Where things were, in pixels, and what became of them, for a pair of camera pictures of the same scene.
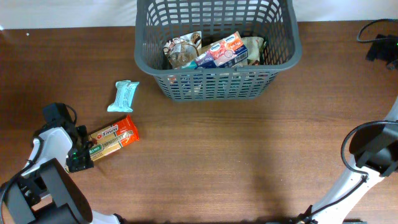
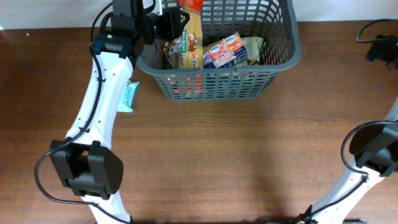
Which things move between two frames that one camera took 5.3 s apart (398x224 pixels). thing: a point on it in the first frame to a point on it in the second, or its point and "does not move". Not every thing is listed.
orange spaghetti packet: [120, 134] to [191, 50]
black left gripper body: [81, 154] to [168, 25]
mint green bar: [124, 98] does not move
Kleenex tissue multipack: [230, 48] does not move
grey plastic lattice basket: [275, 21] does not move
